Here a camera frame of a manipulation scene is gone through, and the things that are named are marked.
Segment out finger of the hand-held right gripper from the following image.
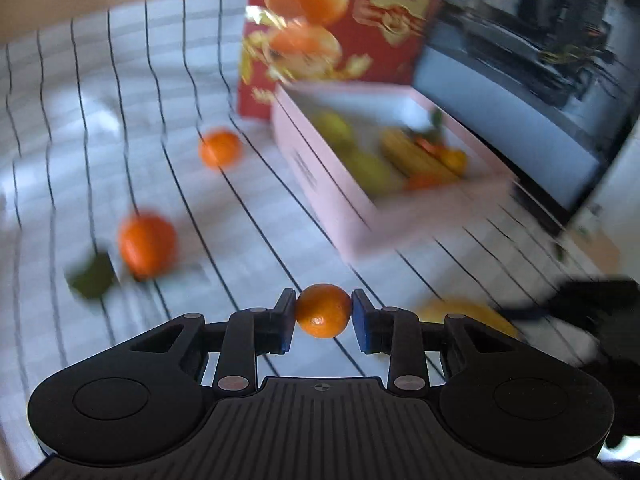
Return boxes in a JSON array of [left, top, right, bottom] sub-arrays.
[[500, 302, 603, 333], [552, 276, 640, 313]]

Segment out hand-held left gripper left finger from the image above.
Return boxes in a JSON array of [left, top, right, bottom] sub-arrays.
[[127, 288, 297, 395]]

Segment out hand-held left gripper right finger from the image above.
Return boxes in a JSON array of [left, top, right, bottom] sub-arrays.
[[351, 288, 523, 395]]

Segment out small orange tangerine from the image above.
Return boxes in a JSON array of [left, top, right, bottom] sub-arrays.
[[295, 283, 353, 339]]

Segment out yellow banana with sticker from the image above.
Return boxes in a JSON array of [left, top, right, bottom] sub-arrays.
[[415, 299, 521, 341]]

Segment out pink cardboard box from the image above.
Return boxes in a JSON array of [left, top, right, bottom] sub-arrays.
[[270, 82, 516, 263]]

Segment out green apple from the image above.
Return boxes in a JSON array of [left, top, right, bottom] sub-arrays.
[[345, 150, 396, 196], [315, 110, 358, 153]]

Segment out tangerine with green leaf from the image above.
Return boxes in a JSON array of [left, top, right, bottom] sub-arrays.
[[412, 109, 448, 157]]

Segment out green lime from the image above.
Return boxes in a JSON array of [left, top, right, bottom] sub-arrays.
[[67, 252, 118, 301]]

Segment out black monitor screen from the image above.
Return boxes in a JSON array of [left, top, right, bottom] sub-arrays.
[[410, 0, 638, 226]]

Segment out white checked tablecloth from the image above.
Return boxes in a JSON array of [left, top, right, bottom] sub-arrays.
[[0, 0, 621, 461]]

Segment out red printed orange carton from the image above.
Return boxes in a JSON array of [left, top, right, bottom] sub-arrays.
[[237, 0, 451, 121]]

